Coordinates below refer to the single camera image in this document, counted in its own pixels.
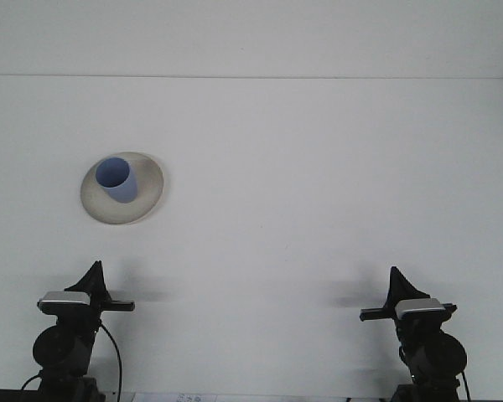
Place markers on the pale blue cup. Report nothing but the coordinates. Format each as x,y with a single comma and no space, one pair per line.
113,171

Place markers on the pale round plate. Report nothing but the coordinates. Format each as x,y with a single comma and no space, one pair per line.
148,197

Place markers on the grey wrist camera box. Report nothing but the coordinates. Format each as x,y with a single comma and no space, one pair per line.
65,300
419,307

